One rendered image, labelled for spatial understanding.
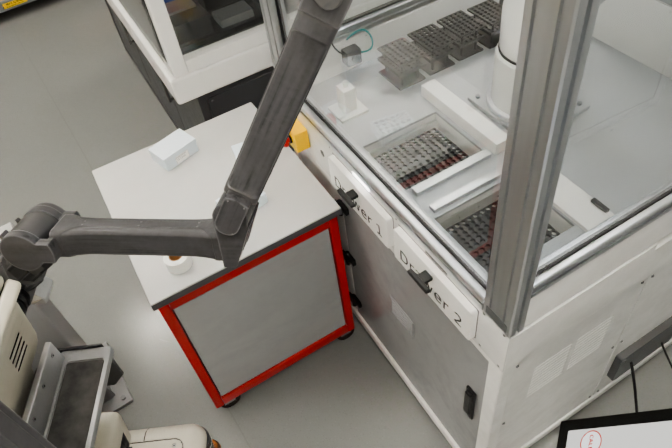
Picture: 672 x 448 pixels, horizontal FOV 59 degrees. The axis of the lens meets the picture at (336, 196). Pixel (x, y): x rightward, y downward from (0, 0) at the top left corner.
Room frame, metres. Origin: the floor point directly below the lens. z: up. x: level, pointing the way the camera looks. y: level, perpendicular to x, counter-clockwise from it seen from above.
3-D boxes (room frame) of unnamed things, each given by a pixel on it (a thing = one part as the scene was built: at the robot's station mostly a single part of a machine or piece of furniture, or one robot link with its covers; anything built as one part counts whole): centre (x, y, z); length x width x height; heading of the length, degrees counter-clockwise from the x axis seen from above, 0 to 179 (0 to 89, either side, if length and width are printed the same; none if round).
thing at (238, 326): (1.32, 0.38, 0.38); 0.62 x 0.58 x 0.76; 24
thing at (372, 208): (1.07, -0.06, 0.87); 0.29 x 0.02 x 0.11; 24
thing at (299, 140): (1.36, 0.09, 0.88); 0.07 x 0.05 x 0.07; 24
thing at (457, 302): (0.78, -0.19, 0.87); 0.29 x 0.02 x 0.11; 24
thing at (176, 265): (1.04, 0.45, 0.78); 0.07 x 0.07 x 0.04
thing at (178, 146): (1.49, 0.49, 0.79); 0.13 x 0.09 x 0.05; 131
